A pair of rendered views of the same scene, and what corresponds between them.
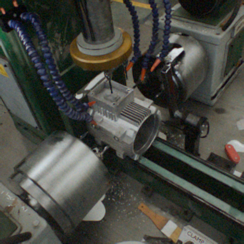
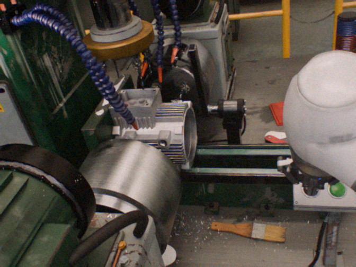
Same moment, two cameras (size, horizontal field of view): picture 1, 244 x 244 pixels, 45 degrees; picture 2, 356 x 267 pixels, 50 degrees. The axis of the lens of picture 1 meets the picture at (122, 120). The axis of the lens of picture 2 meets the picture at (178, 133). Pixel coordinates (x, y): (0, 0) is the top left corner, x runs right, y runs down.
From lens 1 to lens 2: 42 cm
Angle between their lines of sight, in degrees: 24
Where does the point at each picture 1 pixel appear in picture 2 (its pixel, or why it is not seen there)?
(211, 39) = (208, 34)
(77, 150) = (136, 148)
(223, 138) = (257, 134)
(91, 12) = not seen: outside the picture
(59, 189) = (139, 190)
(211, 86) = (221, 89)
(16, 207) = (99, 220)
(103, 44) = (126, 26)
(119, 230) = (203, 260)
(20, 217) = not seen: hidden behind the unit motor
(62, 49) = (61, 67)
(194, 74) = (208, 68)
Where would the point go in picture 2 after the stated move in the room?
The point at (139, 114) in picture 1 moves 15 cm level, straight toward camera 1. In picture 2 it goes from (177, 109) to (205, 133)
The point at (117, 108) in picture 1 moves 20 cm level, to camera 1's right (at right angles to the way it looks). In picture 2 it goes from (152, 108) to (211, 79)
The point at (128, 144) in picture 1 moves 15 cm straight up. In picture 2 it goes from (178, 144) to (168, 96)
